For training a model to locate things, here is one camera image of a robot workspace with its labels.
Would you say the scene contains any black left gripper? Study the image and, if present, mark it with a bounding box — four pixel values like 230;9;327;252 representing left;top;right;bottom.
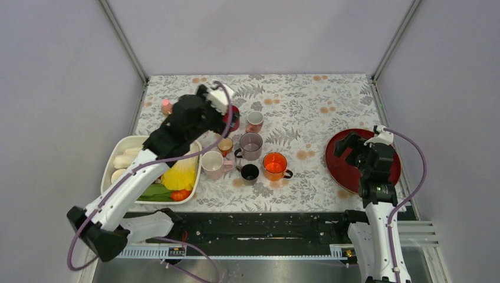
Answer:
190;86;242;143

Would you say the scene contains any red enamel mug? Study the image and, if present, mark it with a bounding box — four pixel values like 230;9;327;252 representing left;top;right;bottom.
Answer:
222;106;240;135

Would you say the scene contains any small orange cup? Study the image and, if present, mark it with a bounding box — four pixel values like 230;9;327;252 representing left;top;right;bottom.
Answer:
217;137;233;157

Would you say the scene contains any pink textured mug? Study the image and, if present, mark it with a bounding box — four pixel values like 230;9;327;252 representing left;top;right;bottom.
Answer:
245;111;264;133

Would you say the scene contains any pale pink mug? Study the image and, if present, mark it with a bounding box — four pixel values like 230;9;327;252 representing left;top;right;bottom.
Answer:
200;151;235;180

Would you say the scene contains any lilac enamel mug black rim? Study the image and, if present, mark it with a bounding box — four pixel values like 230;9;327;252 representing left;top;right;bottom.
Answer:
234;133;264;161

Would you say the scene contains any brown glazed ceramic mug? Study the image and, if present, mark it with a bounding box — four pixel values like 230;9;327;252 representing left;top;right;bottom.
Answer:
236;164;259;186

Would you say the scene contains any orange mug black handle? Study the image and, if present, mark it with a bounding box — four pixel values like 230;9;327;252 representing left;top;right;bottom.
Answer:
262;152;294;182

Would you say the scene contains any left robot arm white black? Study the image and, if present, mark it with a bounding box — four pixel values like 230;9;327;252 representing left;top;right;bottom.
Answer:
67;81;235;271

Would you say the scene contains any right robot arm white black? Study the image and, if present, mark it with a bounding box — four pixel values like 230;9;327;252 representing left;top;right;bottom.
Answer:
334;131;412;282

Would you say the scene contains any round red plate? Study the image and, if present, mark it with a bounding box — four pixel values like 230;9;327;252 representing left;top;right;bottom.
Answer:
325;129;402;198

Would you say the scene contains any pink capped sauce bottle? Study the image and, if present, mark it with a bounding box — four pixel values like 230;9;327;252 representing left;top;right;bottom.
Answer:
160;99;173;116

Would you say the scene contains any yellow toy cabbage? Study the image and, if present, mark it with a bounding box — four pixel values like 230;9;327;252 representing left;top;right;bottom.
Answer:
160;156;199;191

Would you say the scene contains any white rectangular vegetable tray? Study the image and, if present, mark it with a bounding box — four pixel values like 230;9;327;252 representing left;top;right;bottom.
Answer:
101;136;202;205

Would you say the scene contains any floral fern tablecloth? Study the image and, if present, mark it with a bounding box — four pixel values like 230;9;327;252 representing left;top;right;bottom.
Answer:
131;74;392;213

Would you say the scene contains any red toy tomato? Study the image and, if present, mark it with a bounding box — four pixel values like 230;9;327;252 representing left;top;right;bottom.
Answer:
170;189;192;202

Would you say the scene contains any green toy leaf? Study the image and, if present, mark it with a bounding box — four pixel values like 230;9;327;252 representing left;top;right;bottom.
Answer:
137;184;172;202

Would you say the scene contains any white green toy bok choy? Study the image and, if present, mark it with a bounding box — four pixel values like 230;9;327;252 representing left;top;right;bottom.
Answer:
113;147;143;169

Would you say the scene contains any white toy radish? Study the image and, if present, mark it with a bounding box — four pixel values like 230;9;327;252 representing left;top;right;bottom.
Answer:
110;169;126;184

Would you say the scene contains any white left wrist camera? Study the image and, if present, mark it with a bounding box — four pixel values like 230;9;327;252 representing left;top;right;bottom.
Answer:
206;81;236;115

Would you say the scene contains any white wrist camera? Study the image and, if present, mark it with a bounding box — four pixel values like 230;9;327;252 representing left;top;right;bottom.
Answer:
206;81;236;115
364;125;394;146

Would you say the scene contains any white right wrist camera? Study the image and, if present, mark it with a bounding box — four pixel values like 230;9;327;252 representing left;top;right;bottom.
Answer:
364;125;394;146

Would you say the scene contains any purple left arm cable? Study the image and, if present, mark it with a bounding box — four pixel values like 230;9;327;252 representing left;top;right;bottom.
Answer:
66;80;234;272

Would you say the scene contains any slotted white cable duct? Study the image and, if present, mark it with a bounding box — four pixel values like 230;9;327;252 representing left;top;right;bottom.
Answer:
100;245;364;261

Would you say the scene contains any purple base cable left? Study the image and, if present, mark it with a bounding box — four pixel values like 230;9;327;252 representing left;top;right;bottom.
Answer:
150;236;222;283

